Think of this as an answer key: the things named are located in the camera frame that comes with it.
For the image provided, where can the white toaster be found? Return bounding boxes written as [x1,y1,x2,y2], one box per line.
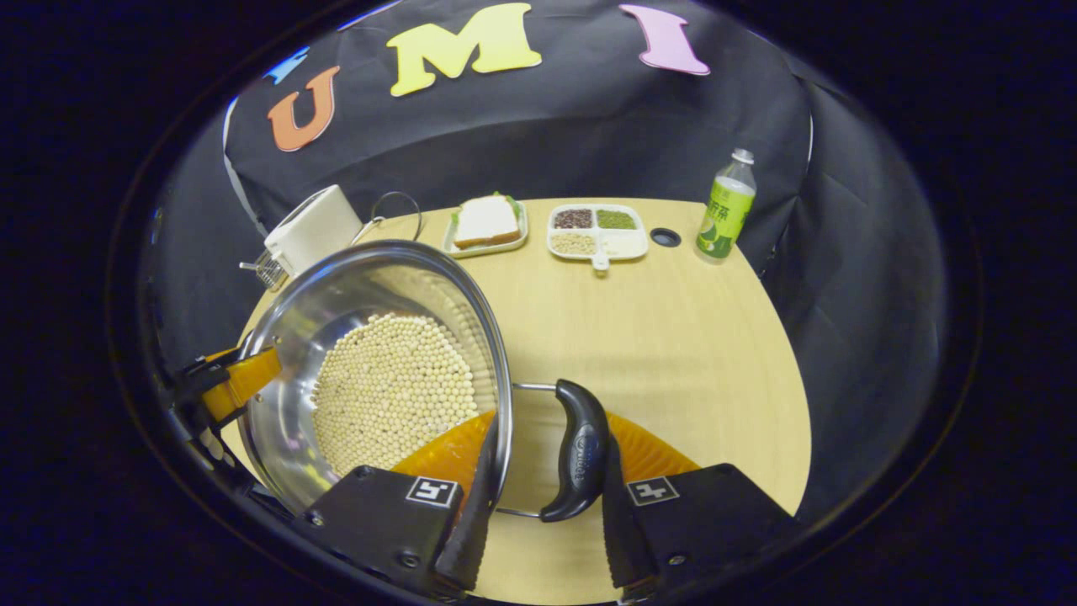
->
[263,185,364,277]

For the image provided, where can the pile of soybeans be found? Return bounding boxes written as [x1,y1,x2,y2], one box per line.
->
[311,313,479,476]

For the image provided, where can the black power cable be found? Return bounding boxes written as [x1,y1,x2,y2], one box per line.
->
[353,191,424,245]

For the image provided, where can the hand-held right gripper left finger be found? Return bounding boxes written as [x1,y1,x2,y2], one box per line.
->
[294,410,503,600]

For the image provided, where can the sandwich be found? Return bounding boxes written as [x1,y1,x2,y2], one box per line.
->
[453,194,521,250]

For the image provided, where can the stainless steel pot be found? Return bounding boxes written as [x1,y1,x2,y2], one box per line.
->
[236,240,611,523]

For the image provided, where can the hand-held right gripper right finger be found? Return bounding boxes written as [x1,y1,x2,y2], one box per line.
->
[602,410,800,603]

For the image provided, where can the black backdrop cloth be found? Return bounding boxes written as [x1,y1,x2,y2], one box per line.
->
[139,0,952,523]

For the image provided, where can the white divided bean tray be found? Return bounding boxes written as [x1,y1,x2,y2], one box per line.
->
[547,204,650,272]

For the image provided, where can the green label drink bottle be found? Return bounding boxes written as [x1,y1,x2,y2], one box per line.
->
[695,149,757,263]

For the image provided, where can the pale green sandwich plate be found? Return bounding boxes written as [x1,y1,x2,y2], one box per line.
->
[442,200,529,258]

